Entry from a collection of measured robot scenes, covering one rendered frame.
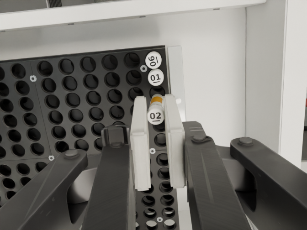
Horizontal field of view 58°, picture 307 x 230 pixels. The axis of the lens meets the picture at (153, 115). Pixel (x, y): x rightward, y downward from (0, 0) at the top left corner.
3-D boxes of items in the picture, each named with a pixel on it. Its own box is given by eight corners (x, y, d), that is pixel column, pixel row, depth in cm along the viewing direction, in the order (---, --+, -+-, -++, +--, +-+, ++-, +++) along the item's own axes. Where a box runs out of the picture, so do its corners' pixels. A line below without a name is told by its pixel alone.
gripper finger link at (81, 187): (133, 200, 11) (60, 206, 11) (136, 148, 16) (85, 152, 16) (130, 168, 11) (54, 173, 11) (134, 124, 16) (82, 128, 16)
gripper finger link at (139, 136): (150, 191, 13) (135, 192, 13) (148, 135, 20) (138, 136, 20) (146, 133, 12) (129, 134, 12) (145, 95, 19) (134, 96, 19)
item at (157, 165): (165, 47, 22) (165, 48, 22) (179, 226, 28) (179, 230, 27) (142, 49, 23) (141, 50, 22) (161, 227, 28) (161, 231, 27)
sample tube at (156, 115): (165, 106, 23) (165, 124, 19) (150, 107, 23) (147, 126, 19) (164, 91, 23) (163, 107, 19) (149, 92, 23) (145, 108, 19)
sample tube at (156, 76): (164, 74, 26) (165, 84, 22) (151, 76, 26) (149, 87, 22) (162, 61, 26) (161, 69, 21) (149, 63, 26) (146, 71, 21)
